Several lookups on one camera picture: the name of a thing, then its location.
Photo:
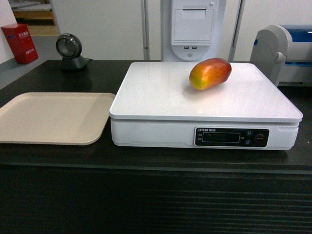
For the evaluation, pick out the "beige plastic tray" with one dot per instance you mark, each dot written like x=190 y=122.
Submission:
x=55 y=118

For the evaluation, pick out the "white POS terminal stand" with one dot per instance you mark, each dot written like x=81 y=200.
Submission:
x=191 y=29

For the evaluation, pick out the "black checkout counter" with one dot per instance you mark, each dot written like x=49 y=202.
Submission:
x=105 y=189

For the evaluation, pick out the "red yellow mango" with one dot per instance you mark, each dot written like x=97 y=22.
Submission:
x=210 y=73

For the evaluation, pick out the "grey blue label printer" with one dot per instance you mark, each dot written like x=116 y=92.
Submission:
x=283 y=53

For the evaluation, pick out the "white checkout scale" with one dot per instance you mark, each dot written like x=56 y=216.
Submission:
x=156 y=106

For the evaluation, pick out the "black barcode scanner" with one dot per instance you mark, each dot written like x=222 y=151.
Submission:
x=69 y=48

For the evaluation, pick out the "red fire extinguisher box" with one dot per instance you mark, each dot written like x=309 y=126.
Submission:
x=20 y=42

